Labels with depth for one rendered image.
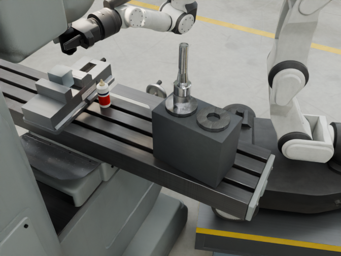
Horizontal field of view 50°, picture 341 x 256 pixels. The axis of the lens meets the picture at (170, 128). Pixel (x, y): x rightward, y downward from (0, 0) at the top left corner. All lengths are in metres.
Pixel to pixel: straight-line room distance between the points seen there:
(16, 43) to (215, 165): 0.57
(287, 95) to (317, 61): 2.17
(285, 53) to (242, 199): 0.57
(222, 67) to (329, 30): 1.32
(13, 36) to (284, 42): 0.88
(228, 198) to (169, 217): 0.88
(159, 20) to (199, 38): 2.29
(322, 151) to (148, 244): 0.89
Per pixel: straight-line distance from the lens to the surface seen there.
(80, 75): 1.31
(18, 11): 0.86
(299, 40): 1.36
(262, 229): 1.69
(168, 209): 1.95
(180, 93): 0.96
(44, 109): 1.26
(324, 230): 1.78
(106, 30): 1.21
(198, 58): 3.36
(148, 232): 1.87
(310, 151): 1.63
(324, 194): 1.67
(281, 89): 1.40
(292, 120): 1.57
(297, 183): 1.66
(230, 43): 3.62
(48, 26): 0.93
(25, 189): 0.93
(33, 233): 1.01
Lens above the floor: 1.80
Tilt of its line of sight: 43 degrees down
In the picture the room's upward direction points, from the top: 1 degrees clockwise
